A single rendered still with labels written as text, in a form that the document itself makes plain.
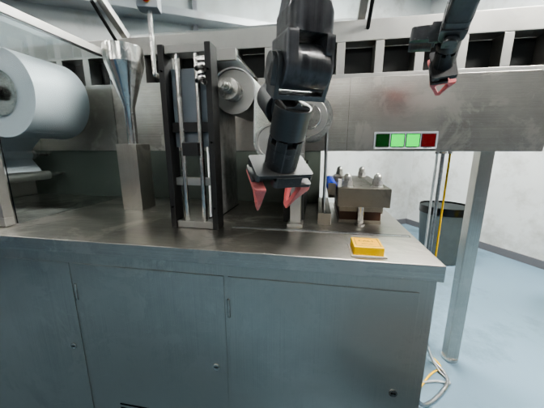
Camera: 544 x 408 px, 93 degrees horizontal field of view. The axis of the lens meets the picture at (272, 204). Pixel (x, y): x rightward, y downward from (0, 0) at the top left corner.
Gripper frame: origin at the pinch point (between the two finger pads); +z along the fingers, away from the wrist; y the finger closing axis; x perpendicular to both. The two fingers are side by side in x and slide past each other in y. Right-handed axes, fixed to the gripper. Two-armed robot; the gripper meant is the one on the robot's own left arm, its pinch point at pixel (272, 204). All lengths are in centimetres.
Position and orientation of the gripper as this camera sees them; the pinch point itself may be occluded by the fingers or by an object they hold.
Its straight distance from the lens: 51.0
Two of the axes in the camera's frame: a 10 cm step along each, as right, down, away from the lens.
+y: -9.4, 0.7, -3.2
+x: 2.9, 6.6, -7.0
